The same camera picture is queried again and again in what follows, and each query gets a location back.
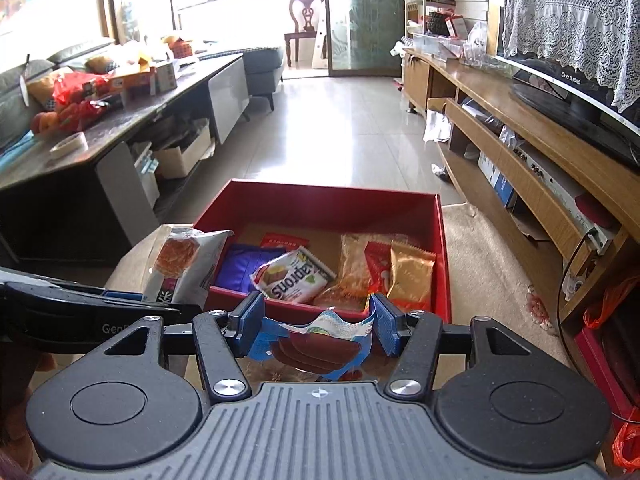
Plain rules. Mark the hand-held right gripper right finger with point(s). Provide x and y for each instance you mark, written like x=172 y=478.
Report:
x=385 y=325

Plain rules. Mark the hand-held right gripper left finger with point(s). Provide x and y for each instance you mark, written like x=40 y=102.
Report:
x=250 y=322

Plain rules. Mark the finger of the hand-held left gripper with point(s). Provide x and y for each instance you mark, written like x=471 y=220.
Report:
x=175 y=309
x=125 y=295

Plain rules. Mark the grey white snack packet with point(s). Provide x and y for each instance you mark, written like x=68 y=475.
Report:
x=180 y=260

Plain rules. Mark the purple snack packet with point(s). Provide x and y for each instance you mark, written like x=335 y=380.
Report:
x=237 y=270

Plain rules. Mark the gold snack packet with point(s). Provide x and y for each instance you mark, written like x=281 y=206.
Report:
x=412 y=275

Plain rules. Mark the green white wafer packet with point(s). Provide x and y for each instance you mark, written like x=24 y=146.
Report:
x=292 y=277

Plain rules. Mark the sausage packet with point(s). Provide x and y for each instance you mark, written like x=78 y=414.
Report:
x=320 y=352

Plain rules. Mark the red cardboard box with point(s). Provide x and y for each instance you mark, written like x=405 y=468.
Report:
x=325 y=205

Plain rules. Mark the person's left forearm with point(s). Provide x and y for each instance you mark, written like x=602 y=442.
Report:
x=25 y=385

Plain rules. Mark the clear bread packet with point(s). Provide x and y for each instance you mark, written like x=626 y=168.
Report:
x=352 y=265

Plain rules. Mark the small red snack packet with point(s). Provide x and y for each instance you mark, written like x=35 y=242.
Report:
x=285 y=240

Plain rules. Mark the dark coffee table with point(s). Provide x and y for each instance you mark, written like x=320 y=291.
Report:
x=65 y=195

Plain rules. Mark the white storage bin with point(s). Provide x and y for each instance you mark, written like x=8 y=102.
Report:
x=146 y=175

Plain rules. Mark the open cardboard box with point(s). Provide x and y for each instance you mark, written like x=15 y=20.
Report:
x=182 y=157

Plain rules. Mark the white tape roll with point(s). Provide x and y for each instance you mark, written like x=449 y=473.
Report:
x=69 y=144

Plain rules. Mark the blue white carton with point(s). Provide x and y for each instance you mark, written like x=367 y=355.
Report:
x=500 y=180

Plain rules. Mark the peaches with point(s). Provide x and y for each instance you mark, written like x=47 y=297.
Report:
x=46 y=122

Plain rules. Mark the white plastic bag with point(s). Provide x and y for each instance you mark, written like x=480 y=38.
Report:
x=437 y=127

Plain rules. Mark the red plastic bag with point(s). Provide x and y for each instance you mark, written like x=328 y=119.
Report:
x=80 y=95

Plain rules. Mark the orange flat box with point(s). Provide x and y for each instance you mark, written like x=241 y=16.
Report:
x=132 y=80

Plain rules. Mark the white media player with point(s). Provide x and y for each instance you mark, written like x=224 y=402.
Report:
x=565 y=195

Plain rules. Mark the small white box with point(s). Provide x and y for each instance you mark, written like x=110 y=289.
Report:
x=166 y=76

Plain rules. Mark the large red gift box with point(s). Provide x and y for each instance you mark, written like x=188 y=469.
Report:
x=605 y=375

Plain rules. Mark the orange plastic bag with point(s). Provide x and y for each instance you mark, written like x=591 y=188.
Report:
x=612 y=305
x=627 y=447

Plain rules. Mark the wooden television cabinet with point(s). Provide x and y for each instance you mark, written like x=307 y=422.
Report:
x=505 y=105

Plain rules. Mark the black television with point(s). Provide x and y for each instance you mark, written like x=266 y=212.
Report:
x=565 y=95

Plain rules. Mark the wooden chair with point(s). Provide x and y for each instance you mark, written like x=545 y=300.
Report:
x=305 y=35

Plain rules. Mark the glass sliding door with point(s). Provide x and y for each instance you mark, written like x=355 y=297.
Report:
x=365 y=15

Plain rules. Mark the white lace cloth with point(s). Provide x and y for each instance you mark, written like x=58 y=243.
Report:
x=565 y=10

